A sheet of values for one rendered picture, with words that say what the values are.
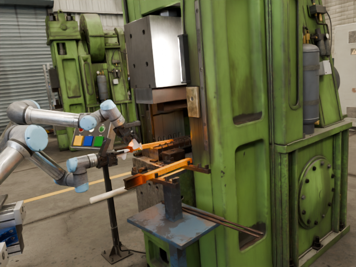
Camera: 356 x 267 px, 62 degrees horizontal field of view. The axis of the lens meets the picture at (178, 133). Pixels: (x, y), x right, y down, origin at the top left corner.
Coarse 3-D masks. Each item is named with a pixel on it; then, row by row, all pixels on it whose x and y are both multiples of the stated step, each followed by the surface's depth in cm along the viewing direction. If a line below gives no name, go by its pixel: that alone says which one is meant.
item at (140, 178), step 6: (180, 162) 145; (162, 168) 138; (168, 168) 140; (174, 168) 142; (138, 174) 129; (144, 174) 132; (150, 174) 132; (126, 180) 123; (132, 180) 126; (138, 180) 128; (144, 180) 128; (126, 186) 124; (132, 186) 126
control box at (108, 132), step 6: (108, 120) 216; (108, 126) 214; (78, 132) 225; (84, 132) 222; (90, 132) 220; (96, 132) 217; (102, 132) 214; (108, 132) 212; (114, 132) 218; (84, 138) 220; (114, 138) 218; (72, 144) 224; (90, 150) 224; (96, 150) 220
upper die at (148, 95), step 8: (136, 88) 189; (144, 88) 182; (152, 88) 176; (160, 88) 179; (168, 88) 183; (176, 88) 187; (184, 88) 191; (136, 96) 191; (144, 96) 183; (152, 96) 176; (160, 96) 180; (168, 96) 184; (176, 96) 187; (184, 96) 191
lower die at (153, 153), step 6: (174, 138) 209; (162, 144) 190; (168, 144) 192; (174, 144) 191; (180, 144) 193; (186, 144) 197; (144, 150) 196; (150, 150) 190; (156, 150) 184; (186, 150) 197; (150, 156) 191; (156, 156) 185
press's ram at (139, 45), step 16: (160, 16) 168; (128, 32) 184; (144, 32) 171; (160, 32) 169; (176, 32) 176; (128, 48) 187; (144, 48) 173; (160, 48) 170; (176, 48) 177; (128, 64) 191; (144, 64) 177; (160, 64) 171; (176, 64) 179; (144, 80) 180; (160, 80) 172; (176, 80) 180
